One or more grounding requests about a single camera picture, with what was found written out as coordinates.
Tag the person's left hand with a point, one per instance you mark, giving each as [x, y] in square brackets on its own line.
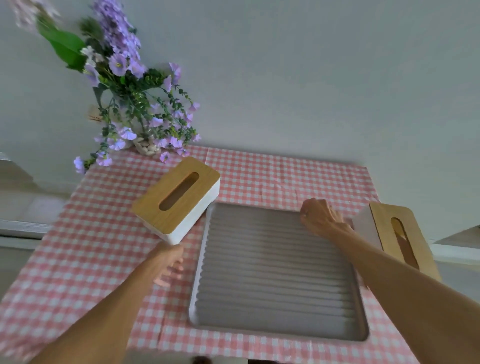
[165, 258]

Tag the person's right hand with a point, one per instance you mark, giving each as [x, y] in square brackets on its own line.
[322, 219]

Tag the person's left fingers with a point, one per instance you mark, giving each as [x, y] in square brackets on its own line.
[170, 272]

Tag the person's right fingers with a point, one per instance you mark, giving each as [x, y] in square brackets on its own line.
[313, 207]

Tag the person's right forearm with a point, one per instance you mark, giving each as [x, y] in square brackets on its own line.
[405, 296]

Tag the person's left forearm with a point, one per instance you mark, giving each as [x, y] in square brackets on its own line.
[105, 322]

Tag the white tissue box wooden lid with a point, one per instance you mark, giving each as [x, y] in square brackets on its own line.
[386, 225]
[176, 191]

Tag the pink checked tablecloth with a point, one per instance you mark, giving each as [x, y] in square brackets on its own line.
[93, 232]

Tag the grey ribbed tray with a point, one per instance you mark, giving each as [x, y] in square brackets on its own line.
[270, 285]

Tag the glass vase with pebbles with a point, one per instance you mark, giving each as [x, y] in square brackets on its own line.
[147, 147]

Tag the purple flower bouquet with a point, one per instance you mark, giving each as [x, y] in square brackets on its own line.
[118, 63]

